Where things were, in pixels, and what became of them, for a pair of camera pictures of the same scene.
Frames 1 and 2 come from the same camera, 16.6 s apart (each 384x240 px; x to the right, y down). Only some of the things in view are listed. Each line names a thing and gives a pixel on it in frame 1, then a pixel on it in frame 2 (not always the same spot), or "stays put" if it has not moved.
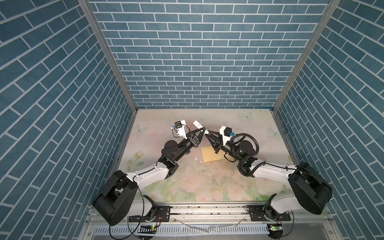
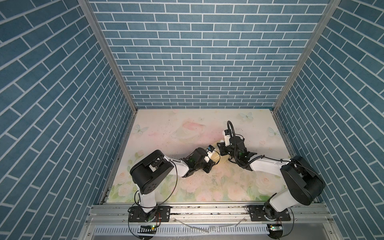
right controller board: x=276 y=227 stays put
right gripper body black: x=227 y=149 stays put
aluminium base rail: x=238 y=215 stays put
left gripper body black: x=191 y=141 -> x=206 y=166
